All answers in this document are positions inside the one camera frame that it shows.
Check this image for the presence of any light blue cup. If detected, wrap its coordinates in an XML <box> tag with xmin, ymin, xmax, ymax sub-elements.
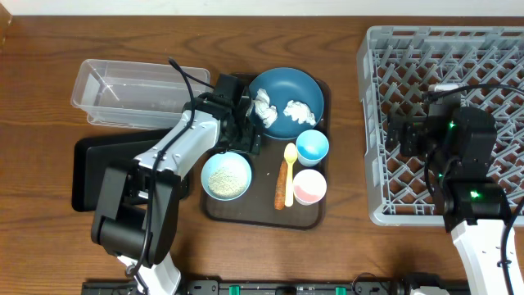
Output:
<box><xmin>296</xmin><ymin>129</ymin><xmax>330</xmax><ymax>167</ymax></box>

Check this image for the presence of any grey dishwasher rack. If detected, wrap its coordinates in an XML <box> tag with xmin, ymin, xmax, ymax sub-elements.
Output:
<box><xmin>357</xmin><ymin>26</ymin><xmax>523</xmax><ymax>227</ymax></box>

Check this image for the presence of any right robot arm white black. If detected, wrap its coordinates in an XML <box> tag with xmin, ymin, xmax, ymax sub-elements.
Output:
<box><xmin>386</xmin><ymin>107</ymin><xmax>523</xmax><ymax>294</ymax></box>

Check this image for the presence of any dark blue plate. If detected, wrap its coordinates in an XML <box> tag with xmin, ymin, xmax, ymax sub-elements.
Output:
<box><xmin>249</xmin><ymin>67</ymin><xmax>325</xmax><ymax>139</ymax></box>

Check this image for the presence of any white tissue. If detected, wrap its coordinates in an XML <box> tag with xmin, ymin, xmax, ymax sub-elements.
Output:
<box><xmin>246</xmin><ymin>88</ymin><xmax>278</xmax><ymax>129</ymax></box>
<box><xmin>283</xmin><ymin>100</ymin><xmax>316</xmax><ymax>126</ymax></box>

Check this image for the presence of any brown serving tray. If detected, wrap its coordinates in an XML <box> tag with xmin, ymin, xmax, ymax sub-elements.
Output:
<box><xmin>201</xmin><ymin>74</ymin><xmax>330</xmax><ymax>230</ymax></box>

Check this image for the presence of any orange carrot stick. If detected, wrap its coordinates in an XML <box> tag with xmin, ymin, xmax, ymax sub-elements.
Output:
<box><xmin>274</xmin><ymin>160</ymin><xmax>287</xmax><ymax>210</ymax></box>

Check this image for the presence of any pink white cup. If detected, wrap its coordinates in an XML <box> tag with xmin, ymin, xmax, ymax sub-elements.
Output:
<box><xmin>293</xmin><ymin>169</ymin><xmax>327</xmax><ymax>206</ymax></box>

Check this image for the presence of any pale yellow plastic spoon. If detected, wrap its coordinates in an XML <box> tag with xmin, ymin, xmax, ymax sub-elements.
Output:
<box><xmin>283</xmin><ymin>143</ymin><xmax>298</xmax><ymax>207</ymax></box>

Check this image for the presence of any light blue bowl with rice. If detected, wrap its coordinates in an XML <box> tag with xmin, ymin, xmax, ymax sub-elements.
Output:
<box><xmin>201</xmin><ymin>152</ymin><xmax>252</xmax><ymax>201</ymax></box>

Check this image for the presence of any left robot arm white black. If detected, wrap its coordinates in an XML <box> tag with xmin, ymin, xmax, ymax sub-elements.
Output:
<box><xmin>91</xmin><ymin>107</ymin><xmax>261</xmax><ymax>294</ymax></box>

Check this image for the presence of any black waste tray bin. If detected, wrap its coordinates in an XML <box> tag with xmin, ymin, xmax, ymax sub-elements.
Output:
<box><xmin>71</xmin><ymin>129</ymin><xmax>170</xmax><ymax>212</ymax></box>

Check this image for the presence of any clear plastic waste bin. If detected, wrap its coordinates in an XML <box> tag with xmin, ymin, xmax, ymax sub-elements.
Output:
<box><xmin>70</xmin><ymin>59</ymin><xmax>190</xmax><ymax>129</ymax></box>

